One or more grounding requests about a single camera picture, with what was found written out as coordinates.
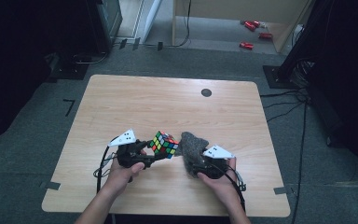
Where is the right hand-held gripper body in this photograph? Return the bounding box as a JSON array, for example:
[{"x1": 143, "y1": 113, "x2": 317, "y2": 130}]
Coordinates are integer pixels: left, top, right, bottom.
[{"x1": 192, "y1": 144, "x2": 236, "y2": 179}]

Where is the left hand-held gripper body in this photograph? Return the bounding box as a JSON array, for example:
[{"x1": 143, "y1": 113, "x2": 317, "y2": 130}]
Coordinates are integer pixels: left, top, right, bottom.
[{"x1": 107, "y1": 128, "x2": 155, "y2": 170}]

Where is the multicoloured puzzle cube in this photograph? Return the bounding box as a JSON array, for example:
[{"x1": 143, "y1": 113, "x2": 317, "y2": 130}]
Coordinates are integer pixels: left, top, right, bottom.
[{"x1": 147, "y1": 130, "x2": 180, "y2": 160}]

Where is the grey fuzzy cloth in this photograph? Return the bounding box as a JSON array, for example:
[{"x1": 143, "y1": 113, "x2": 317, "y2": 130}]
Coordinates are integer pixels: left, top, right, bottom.
[{"x1": 173, "y1": 131, "x2": 210, "y2": 178}]

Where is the person's left hand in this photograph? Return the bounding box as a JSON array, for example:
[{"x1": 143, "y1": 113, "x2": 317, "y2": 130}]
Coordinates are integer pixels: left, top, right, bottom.
[{"x1": 101, "y1": 160, "x2": 146, "y2": 198}]

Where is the person's right hand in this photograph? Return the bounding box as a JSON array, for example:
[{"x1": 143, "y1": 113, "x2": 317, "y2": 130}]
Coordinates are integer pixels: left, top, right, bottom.
[{"x1": 197, "y1": 158, "x2": 241, "y2": 205}]

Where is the black stand base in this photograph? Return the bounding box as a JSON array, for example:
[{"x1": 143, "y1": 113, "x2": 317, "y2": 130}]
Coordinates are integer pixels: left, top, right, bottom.
[{"x1": 262, "y1": 64, "x2": 296, "y2": 90}]

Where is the black floor plate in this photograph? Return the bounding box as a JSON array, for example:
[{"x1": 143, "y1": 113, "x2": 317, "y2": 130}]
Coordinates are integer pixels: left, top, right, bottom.
[{"x1": 47, "y1": 52, "x2": 90, "y2": 84}]

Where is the black cabinet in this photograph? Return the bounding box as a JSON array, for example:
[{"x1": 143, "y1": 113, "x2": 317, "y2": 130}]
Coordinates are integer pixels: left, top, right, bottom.
[{"x1": 87, "y1": 0, "x2": 124, "y2": 54}]

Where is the white board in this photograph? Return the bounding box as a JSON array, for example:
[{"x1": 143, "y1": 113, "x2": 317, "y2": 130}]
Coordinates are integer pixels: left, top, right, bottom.
[{"x1": 142, "y1": 0, "x2": 163, "y2": 44}]

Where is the black curtain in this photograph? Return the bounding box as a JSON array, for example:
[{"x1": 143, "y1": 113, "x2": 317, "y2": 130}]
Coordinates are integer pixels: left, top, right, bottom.
[
  {"x1": 307, "y1": 0, "x2": 358, "y2": 185},
  {"x1": 0, "y1": 0, "x2": 90, "y2": 147}
]

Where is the black stand pole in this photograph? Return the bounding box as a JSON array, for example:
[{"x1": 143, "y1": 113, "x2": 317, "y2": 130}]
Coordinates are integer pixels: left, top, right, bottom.
[{"x1": 276, "y1": 0, "x2": 327, "y2": 82}]

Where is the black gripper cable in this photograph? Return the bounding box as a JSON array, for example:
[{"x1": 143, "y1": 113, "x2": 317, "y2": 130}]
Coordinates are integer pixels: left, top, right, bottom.
[
  {"x1": 93, "y1": 135, "x2": 119, "y2": 194},
  {"x1": 213, "y1": 162, "x2": 247, "y2": 213}
]

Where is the long black floor cable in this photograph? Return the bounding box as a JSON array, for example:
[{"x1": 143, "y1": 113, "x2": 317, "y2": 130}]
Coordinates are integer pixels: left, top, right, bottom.
[{"x1": 291, "y1": 99, "x2": 310, "y2": 224}]

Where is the black looped cable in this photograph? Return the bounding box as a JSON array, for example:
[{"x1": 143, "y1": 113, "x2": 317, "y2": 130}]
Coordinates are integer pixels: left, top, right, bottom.
[{"x1": 73, "y1": 50, "x2": 110, "y2": 65}]

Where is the coiled cable bundle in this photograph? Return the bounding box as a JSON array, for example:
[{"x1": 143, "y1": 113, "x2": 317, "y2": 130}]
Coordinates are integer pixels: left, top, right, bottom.
[{"x1": 292, "y1": 60, "x2": 315, "y2": 89}]

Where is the black hanging cable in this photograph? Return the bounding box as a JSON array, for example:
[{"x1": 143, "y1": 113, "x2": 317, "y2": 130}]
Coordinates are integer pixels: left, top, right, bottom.
[{"x1": 167, "y1": 0, "x2": 192, "y2": 49}]

